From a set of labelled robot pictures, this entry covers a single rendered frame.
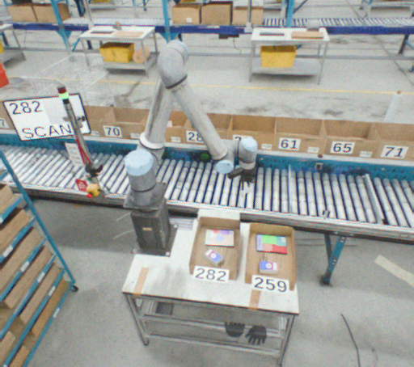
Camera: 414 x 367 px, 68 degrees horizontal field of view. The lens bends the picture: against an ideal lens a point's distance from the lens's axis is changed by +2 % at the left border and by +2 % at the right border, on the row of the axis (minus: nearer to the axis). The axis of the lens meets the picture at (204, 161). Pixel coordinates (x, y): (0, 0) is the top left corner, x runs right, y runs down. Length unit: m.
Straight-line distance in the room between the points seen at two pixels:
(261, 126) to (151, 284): 1.65
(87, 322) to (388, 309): 2.33
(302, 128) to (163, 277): 1.73
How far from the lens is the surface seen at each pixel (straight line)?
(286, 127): 2.82
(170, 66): 1.35
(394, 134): 3.02
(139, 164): 1.61
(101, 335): 2.75
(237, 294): 1.88
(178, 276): 1.95
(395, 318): 2.96
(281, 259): 2.02
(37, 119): 2.38
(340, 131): 2.89
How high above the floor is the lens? 2.41
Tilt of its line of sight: 38 degrees down
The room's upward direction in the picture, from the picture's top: 3 degrees counter-clockwise
